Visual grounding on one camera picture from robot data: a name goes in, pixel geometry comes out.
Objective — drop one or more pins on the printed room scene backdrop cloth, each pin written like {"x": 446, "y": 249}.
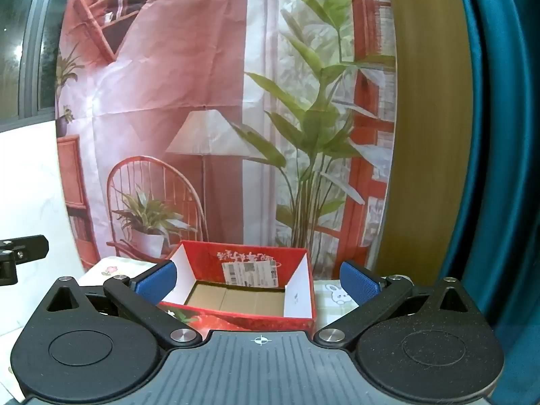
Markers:
{"x": 190, "y": 71}

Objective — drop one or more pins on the dark glass window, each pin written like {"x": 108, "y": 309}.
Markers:
{"x": 25, "y": 50}

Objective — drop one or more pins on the teal curtain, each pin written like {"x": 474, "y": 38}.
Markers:
{"x": 506, "y": 135}

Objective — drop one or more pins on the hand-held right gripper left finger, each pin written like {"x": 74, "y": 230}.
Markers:
{"x": 157, "y": 282}

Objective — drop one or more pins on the red strawberry print cardboard box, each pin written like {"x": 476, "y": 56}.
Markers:
{"x": 236, "y": 257}

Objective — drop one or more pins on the green checked cartoon tablecloth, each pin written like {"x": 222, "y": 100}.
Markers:
{"x": 333, "y": 296}

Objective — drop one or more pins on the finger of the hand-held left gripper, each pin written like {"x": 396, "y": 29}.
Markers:
{"x": 25, "y": 249}
{"x": 7, "y": 273}

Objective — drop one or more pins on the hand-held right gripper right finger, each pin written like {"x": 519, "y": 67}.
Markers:
{"x": 358, "y": 283}

